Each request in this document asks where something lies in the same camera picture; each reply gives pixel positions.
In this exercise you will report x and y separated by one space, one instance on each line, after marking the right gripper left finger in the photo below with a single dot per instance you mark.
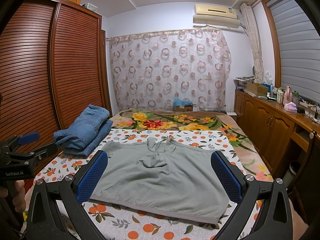
44 218

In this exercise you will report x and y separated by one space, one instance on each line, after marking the stack of newspapers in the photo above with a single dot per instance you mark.
241 82

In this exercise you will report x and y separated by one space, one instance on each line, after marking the pink pouch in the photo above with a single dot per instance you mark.
290 107

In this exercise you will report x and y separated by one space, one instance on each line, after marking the grey window blind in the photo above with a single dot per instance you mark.
298 43

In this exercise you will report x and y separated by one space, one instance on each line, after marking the beige air conditioner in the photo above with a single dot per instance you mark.
215 15

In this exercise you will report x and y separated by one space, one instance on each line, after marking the circle pattern sheer curtain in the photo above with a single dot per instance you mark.
151 70

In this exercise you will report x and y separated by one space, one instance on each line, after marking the cardboard box on sideboard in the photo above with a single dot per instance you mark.
257 89

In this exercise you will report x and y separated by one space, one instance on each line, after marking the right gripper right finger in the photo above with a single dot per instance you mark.
274 220

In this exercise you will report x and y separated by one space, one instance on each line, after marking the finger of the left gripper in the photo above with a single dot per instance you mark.
27 138
41 153

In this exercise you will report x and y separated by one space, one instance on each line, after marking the white jar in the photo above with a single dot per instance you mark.
280 96

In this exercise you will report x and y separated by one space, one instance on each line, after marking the clear box on wardrobe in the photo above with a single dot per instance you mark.
90 7

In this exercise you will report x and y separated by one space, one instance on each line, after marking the floral pink blanket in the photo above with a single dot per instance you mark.
205 130

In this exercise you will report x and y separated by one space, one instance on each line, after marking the person left hand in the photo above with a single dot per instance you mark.
19 200

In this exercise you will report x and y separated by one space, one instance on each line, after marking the wooden louvered wardrobe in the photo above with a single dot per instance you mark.
53 65

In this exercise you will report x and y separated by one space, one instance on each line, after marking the wooden sideboard cabinet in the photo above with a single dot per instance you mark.
278 136

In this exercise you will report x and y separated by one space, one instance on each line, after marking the folded blue jeans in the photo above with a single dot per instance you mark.
85 133

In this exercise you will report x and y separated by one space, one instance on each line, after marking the cardboard box with blue bag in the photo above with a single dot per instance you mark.
182 105

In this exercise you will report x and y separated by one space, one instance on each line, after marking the grey green shorts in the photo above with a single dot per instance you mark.
165 178

